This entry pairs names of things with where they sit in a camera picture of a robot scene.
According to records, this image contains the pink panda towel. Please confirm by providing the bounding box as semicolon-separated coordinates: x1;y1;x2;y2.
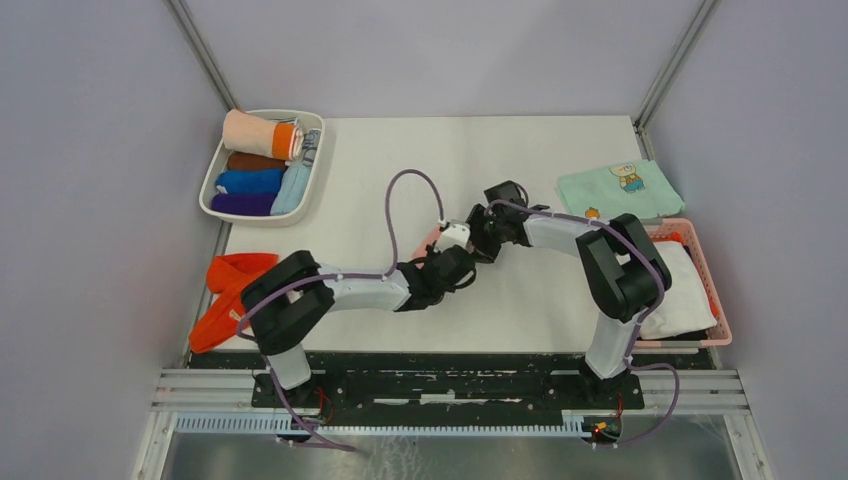
411;226;442;260

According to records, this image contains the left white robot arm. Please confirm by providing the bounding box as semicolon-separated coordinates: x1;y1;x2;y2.
236;222;476;407

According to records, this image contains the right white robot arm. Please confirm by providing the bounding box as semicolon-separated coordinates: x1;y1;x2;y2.
467;180;672;408

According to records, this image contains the green cartoon bear cloth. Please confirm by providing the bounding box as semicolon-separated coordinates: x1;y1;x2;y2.
556;159;685;220

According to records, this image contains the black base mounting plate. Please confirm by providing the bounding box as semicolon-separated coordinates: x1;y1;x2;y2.
186;347;720;429

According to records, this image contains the light blue rolled towel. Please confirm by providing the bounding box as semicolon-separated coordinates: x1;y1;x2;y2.
271;129;322;216

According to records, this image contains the white folded towel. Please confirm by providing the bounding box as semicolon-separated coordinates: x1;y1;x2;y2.
639;240;719;341

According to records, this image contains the purple rolled towel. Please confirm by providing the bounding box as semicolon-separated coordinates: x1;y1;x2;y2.
210;193;276;216

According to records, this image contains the brown rolled towel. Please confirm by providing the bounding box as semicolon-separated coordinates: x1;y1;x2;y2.
226;152;288;171

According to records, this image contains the peach orange rolled towel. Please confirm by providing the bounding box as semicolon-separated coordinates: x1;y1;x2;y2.
222;109;305;161

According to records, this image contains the white plastic tray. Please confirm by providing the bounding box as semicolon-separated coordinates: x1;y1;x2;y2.
199;109;325;227

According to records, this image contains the pink perforated plastic basket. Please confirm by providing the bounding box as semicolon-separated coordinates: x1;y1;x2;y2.
635;218;732;352

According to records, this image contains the aluminium corner frame post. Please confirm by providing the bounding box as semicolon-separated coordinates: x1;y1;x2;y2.
632;0;722;160

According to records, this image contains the front aluminium rail frame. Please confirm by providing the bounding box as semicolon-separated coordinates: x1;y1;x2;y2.
131;369;774;479

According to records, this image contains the left aluminium frame post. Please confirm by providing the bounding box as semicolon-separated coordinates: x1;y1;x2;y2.
163;0;239;109

